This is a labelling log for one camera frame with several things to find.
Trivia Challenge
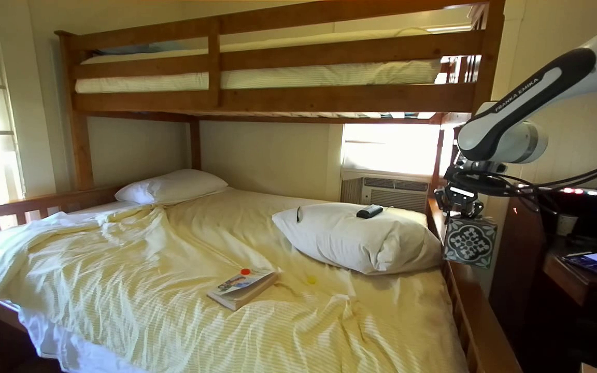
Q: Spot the wooden bunk bed frame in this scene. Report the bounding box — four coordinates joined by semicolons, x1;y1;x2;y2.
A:
0;0;524;373

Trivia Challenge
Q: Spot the thin book with orange dot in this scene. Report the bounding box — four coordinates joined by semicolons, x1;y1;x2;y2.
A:
206;265;281;314

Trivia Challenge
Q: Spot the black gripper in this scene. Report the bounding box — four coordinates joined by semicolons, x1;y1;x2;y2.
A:
433;182;486;224

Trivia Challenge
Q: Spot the bunk mattress with pale sheet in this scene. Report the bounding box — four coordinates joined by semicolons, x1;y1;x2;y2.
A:
74;5;480;96

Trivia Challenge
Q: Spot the white bed sheet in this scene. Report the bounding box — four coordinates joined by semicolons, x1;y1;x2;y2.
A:
15;302;144;373

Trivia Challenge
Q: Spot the flat white pillow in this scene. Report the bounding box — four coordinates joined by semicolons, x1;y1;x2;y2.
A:
112;169;232;208

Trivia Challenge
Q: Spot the large crumpled white pillow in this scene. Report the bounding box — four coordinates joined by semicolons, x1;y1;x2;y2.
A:
269;203;446;277

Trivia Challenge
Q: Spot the dark wooden desk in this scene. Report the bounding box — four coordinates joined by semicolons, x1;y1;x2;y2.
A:
486;180;597;373

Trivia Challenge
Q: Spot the white cup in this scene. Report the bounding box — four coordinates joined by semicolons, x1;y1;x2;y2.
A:
553;212;580;241

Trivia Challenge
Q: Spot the pale yellow blanket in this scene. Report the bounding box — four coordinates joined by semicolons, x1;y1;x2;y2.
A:
0;186;471;373

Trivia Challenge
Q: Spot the white wall air conditioner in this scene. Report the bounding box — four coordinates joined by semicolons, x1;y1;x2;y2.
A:
340;175;433;213

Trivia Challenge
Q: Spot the black remote control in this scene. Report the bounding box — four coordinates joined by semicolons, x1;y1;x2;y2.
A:
355;203;385;222

